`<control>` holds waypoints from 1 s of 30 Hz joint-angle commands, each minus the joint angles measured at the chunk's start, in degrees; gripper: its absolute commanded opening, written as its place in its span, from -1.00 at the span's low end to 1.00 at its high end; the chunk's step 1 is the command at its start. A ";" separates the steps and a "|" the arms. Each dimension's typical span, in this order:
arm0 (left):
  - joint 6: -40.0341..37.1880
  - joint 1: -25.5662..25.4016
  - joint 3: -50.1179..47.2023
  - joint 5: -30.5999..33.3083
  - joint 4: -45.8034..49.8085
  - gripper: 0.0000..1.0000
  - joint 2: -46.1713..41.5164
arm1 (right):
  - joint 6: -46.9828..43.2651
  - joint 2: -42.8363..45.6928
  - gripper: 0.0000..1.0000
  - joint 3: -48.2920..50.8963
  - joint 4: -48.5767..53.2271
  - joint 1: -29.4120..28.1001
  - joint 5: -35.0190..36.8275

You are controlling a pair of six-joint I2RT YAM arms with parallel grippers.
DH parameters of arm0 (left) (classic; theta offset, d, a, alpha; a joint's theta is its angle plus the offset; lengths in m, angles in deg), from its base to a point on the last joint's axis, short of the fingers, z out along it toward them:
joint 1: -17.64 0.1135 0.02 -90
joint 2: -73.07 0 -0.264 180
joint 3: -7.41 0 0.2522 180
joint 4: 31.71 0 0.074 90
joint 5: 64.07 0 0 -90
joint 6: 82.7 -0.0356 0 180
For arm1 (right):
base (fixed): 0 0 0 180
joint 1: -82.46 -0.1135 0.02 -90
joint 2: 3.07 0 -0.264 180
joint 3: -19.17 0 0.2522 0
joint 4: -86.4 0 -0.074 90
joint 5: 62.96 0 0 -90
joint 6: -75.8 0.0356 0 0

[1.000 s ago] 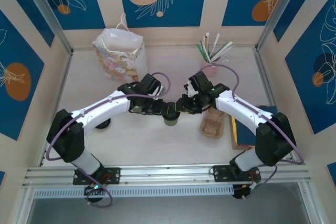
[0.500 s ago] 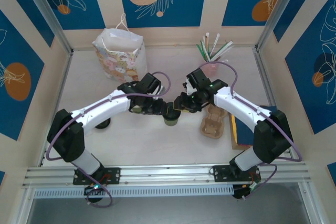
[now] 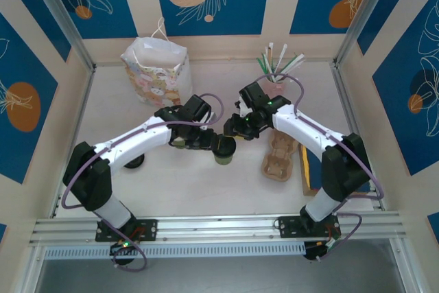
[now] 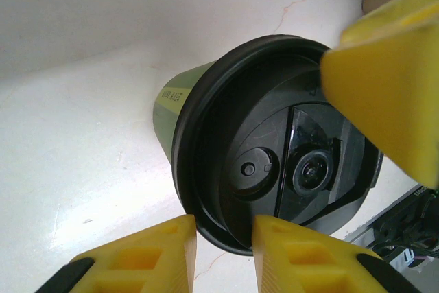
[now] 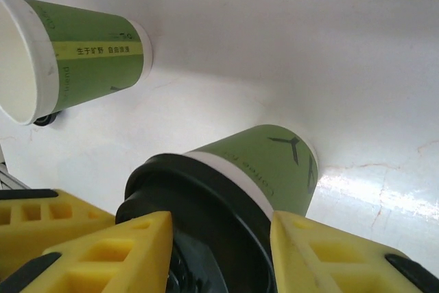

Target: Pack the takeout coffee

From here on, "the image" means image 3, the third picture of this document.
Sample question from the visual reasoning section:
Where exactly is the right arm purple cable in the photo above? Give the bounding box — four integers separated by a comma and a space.
262, 73, 385, 262

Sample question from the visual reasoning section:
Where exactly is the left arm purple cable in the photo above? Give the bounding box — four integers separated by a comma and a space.
61, 93, 226, 272

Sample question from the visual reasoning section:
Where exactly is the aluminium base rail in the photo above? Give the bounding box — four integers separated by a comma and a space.
29, 209, 407, 246

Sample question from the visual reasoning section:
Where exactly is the white printed paper gift bag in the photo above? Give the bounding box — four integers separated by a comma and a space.
119, 16, 193, 108

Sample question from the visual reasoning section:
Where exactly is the green and white straw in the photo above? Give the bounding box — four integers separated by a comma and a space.
283, 51, 298, 71

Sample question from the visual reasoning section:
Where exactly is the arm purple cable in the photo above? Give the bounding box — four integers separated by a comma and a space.
262, 73, 385, 262
61, 93, 226, 272

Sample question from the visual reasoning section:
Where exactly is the aluminium frame post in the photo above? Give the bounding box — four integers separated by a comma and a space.
389, 237, 425, 293
24, 0, 96, 71
19, 243, 47, 293
333, 0, 399, 67

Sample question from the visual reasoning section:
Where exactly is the white paper wrapped straw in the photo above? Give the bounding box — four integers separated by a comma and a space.
278, 60, 307, 81
274, 43, 288, 76
276, 53, 305, 80

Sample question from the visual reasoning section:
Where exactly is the white slotted cable duct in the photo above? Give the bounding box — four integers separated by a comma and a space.
43, 241, 307, 261

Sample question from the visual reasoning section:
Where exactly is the brown cardboard cup carrier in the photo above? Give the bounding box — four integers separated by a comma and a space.
261, 132, 300, 184

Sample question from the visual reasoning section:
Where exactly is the pink straw holder cup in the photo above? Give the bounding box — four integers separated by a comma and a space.
262, 75, 287, 97

